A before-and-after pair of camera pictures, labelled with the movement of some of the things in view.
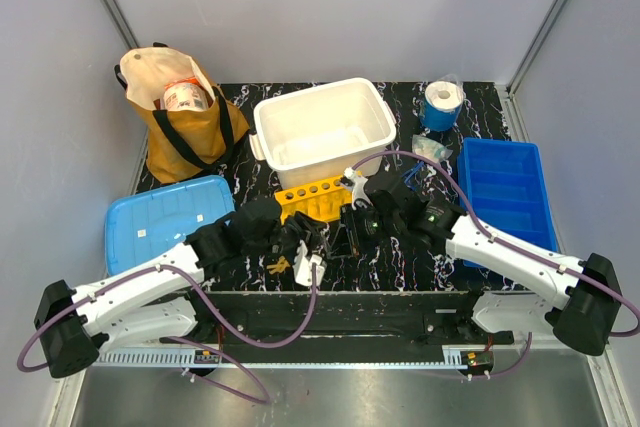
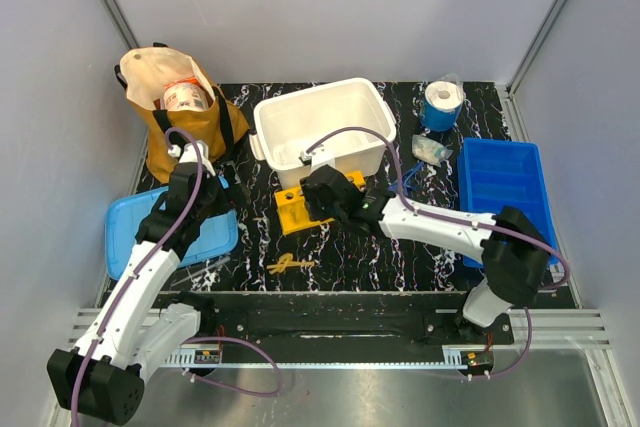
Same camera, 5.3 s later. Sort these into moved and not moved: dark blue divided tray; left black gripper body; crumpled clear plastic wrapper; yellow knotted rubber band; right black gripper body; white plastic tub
Moved: left black gripper body; right black gripper body
Not moved: crumpled clear plastic wrapper; dark blue divided tray; white plastic tub; yellow knotted rubber band
